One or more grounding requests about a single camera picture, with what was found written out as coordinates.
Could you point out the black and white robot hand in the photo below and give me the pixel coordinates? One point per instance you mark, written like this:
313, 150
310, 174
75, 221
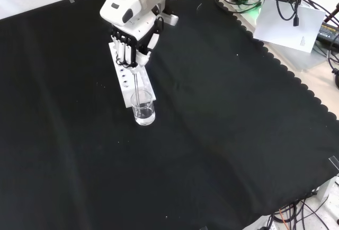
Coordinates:
140, 34

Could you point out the clear glass rod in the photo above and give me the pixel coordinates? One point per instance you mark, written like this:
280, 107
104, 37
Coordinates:
137, 89

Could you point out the white test tube rack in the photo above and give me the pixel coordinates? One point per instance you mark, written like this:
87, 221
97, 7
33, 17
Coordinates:
124, 81

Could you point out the clear glass beaker with water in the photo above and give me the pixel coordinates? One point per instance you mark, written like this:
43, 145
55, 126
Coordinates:
143, 110

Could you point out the black bench cloth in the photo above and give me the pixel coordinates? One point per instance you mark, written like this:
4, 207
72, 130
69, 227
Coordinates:
185, 134

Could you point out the white paper sheet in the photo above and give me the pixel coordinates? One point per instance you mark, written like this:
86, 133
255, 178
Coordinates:
288, 26

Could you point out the black power supply brick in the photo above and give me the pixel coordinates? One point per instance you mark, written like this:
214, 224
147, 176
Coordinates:
328, 34

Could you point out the white bench bracket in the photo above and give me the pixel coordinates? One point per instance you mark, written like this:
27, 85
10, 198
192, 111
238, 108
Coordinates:
327, 187

